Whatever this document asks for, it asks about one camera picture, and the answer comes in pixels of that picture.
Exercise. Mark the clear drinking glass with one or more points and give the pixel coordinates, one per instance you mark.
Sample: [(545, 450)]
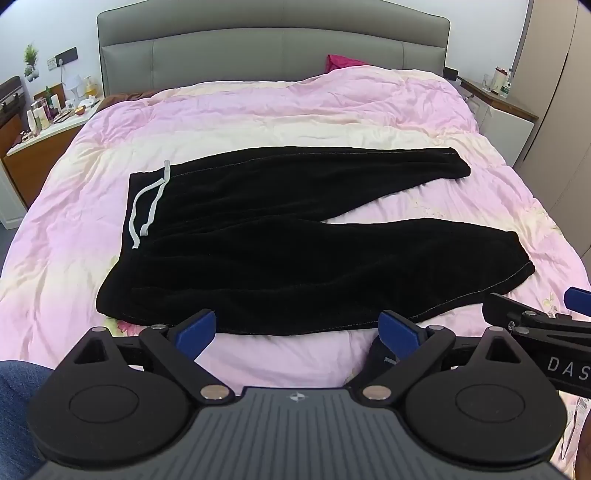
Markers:
[(487, 83)]

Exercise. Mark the yellow pump bottle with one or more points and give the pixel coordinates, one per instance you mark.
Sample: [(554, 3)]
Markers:
[(90, 87)]

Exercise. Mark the pink blanket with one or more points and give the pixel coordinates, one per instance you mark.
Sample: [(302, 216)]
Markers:
[(323, 115)]

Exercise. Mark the black pants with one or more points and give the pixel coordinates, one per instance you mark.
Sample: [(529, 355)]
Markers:
[(277, 240)]

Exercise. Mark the small green potted plant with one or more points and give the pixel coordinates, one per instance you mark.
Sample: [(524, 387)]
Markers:
[(30, 60)]

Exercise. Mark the brown pillow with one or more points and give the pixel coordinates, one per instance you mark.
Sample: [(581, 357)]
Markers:
[(127, 96)]

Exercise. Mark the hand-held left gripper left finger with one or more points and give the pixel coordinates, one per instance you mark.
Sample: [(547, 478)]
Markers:
[(197, 332)]

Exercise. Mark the white and wood nightstand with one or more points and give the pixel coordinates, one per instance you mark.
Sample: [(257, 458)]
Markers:
[(503, 124)]

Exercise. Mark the person's leg in jeans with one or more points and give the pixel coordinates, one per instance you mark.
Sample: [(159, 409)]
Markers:
[(18, 415)]

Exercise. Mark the group of cosmetic bottles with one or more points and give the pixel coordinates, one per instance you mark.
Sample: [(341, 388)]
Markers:
[(42, 113)]

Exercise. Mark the black wall switch panel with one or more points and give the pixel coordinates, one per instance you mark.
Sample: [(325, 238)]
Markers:
[(67, 56)]

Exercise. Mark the white bottle with red cap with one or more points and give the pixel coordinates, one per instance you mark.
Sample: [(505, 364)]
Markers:
[(498, 79)]

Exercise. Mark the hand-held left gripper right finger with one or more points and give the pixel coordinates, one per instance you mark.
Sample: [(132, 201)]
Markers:
[(397, 332)]

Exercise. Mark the person's right forearm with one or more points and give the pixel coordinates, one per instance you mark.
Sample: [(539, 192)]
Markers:
[(584, 461)]

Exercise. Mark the green plastic bottle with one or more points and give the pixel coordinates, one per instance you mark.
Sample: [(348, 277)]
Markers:
[(508, 85)]

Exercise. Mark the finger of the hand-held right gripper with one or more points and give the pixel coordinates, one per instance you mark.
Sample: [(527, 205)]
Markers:
[(579, 301), (508, 311)]

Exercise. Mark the white table lamp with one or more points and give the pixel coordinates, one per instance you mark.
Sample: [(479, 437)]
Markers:
[(74, 85)]

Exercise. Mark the dark suitcase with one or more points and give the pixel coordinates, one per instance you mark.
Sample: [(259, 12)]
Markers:
[(10, 99)]

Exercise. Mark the beige wardrobe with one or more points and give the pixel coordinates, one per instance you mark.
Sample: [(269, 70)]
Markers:
[(558, 92)]

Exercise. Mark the grey padded headboard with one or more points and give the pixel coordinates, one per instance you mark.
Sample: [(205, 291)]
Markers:
[(254, 50)]

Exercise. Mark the wooden nightstand with cosmetics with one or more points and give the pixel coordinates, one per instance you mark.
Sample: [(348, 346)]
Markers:
[(32, 159)]

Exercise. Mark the magenta pillow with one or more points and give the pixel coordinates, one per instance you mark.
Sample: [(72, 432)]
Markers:
[(344, 62)]

